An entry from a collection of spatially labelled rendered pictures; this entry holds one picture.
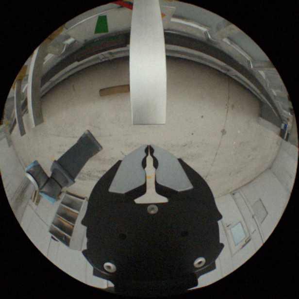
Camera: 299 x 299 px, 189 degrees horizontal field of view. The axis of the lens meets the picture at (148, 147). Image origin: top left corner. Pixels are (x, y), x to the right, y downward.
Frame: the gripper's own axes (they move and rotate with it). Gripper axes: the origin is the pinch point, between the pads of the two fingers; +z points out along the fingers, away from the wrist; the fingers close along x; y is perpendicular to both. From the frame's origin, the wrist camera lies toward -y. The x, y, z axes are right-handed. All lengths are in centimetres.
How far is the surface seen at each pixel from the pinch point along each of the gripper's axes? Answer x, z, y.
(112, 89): -32, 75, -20
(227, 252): 182, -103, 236
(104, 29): -11.1, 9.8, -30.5
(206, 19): 26, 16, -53
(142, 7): -0.4, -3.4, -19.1
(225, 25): 19.2, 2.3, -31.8
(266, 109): 238, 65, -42
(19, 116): -49, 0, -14
